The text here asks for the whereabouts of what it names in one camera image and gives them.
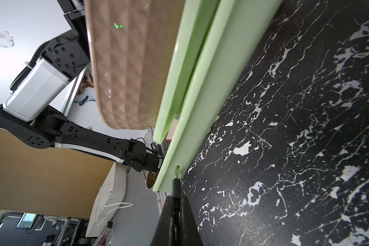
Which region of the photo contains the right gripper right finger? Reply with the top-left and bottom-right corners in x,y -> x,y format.
178,196 -> 203,246

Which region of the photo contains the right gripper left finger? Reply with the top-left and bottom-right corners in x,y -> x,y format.
150,196 -> 176,246

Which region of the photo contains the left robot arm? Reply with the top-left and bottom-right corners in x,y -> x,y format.
0,1 -> 162,172

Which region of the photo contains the green electronic kitchen scale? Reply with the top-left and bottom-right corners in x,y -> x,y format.
153,1 -> 281,193

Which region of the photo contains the white box outside cell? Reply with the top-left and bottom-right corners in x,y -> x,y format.
86,163 -> 133,238

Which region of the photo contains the beige desk outside cell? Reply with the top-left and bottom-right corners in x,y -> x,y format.
0,129 -> 113,218

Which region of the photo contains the pink square plate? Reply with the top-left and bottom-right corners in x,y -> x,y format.
85,1 -> 185,130

